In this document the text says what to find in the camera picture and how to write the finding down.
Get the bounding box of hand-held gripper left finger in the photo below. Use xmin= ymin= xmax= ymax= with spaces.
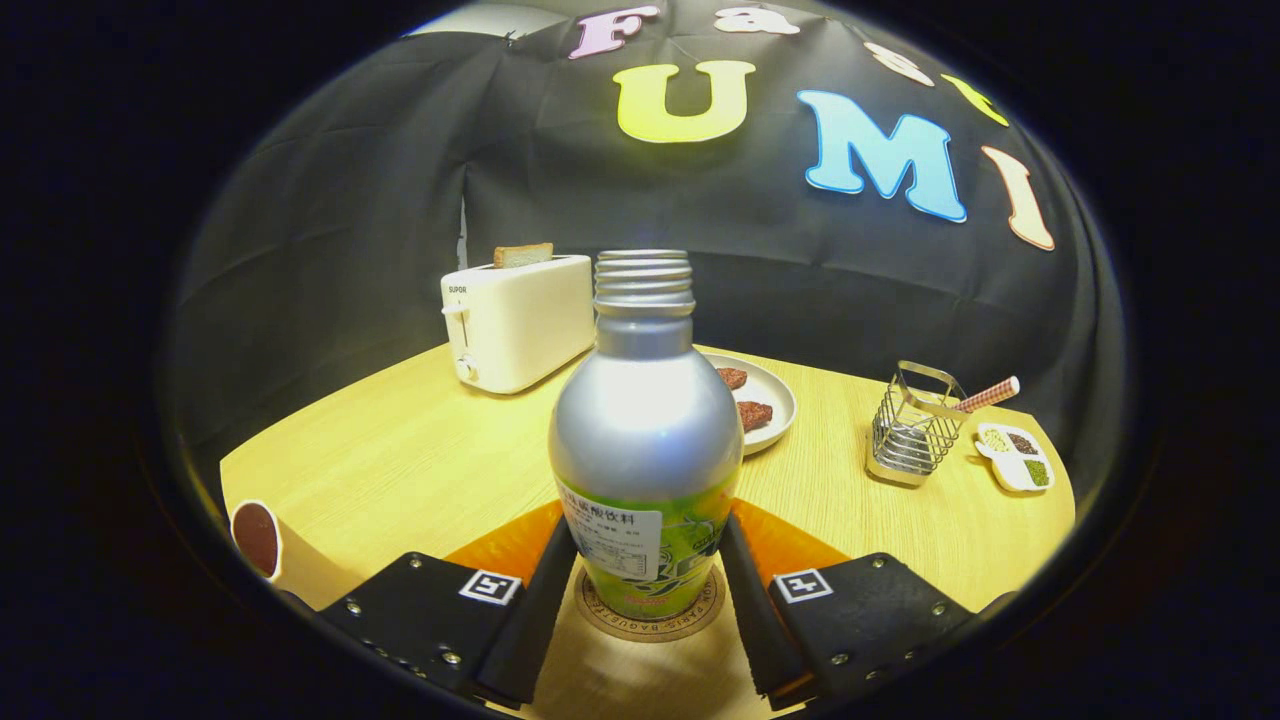
xmin=318 ymin=499 xmax=580 ymax=708

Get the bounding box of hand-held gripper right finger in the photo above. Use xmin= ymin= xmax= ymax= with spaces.
xmin=717 ymin=499 xmax=978 ymax=713

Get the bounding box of round brown coaster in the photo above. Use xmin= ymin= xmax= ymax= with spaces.
xmin=574 ymin=563 xmax=726 ymax=643

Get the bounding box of silver juice bottle green label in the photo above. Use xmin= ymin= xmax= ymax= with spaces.
xmin=548 ymin=250 xmax=746 ymax=621

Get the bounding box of beige cup wooden handle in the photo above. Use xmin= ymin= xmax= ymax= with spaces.
xmin=230 ymin=500 xmax=287 ymax=584

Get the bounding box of wooden table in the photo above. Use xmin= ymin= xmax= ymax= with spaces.
xmin=220 ymin=343 xmax=1077 ymax=720

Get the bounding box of white round plate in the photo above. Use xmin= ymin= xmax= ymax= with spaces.
xmin=700 ymin=352 xmax=798 ymax=458

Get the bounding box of white toaster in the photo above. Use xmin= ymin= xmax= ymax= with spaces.
xmin=440 ymin=255 xmax=597 ymax=395

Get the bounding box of white divided condiment dish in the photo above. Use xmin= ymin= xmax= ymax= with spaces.
xmin=975 ymin=422 xmax=1055 ymax=493

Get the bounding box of red striped stick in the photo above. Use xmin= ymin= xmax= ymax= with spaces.
xmin=953 ymin=376 xmax=1021 ymax=414

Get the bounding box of metal wire holder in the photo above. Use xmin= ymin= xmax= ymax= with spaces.
xmin=866 ymin=360 xmax=969 ymax=488

